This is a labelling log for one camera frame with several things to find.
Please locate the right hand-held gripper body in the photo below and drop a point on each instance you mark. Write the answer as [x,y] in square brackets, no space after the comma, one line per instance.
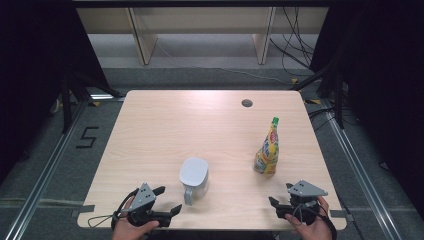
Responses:
[305,190]

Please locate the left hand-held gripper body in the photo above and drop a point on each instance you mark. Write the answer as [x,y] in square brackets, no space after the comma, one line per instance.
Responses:
[143,196]

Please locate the yellow spouted refill pouch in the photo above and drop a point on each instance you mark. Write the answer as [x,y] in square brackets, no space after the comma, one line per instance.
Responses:
[268,155]

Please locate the person's left hand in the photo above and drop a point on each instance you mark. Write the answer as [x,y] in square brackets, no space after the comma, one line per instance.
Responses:
[125,230]

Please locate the person's right hand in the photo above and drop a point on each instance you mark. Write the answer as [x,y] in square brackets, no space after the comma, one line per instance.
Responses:
[313,231]

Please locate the grey tape strip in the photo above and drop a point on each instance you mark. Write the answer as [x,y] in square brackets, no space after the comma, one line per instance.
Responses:
[343,215]
[85,210]

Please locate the yellow and black tape piece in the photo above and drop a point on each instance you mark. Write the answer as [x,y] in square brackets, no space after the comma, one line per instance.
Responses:
[313,101]

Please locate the black metal stand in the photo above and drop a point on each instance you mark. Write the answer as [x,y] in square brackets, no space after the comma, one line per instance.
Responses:
[66,106]
[339,103]

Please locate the round grey table grommet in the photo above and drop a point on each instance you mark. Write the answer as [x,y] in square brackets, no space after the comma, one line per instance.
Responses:
[247,103]

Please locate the short silver metal bar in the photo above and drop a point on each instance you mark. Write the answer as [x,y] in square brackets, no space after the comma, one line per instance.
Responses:
[103,97]

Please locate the dark curtain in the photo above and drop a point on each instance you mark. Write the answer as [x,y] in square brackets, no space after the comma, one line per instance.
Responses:
[383,83]
[33,66]

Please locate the light wooden shelf unit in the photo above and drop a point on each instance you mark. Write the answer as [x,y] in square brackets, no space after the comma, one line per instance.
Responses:
[143,40]

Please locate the aluminium floor rail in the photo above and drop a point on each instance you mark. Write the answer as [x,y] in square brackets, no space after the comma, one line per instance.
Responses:
[361,176]
[43,176]

